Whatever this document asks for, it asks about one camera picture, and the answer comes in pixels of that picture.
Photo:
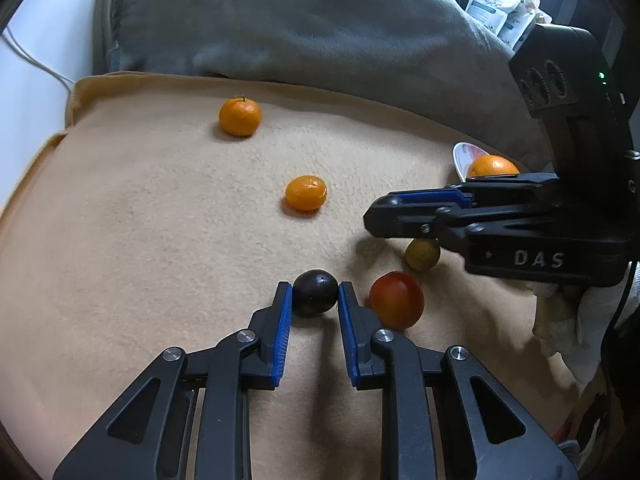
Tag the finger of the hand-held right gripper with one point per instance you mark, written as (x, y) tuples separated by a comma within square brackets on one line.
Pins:
[(435, 197), (400, 220)]

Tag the small oval orange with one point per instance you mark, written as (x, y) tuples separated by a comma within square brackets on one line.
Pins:
[(306, 193)]

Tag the white floral plate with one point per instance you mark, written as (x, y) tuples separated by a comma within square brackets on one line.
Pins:
[(461, 157)]

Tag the dark purple plum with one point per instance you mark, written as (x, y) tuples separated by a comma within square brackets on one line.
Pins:
[(314, 292)]

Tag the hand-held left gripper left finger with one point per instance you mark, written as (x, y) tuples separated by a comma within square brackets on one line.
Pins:
[(284, 335)]

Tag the small mandarin with stem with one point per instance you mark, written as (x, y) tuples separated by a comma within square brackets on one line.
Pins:
[(240, 116)]

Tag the red tomato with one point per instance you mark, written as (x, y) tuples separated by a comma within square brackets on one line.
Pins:
[(396, 302)]

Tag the large smooth orange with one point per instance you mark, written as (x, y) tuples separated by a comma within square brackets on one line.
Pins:
[(492, 166)]

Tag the small yellow-green fruit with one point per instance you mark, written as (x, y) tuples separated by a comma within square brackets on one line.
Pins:
[(422, 255)]

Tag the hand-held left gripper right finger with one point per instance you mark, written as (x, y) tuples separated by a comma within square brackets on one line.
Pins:
[(348, 335)]

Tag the tan fleece blanket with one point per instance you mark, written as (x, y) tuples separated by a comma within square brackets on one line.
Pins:
[(150, 235)]

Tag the grey fleece blanket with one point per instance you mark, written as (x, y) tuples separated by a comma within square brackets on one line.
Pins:
[(300, 25)]

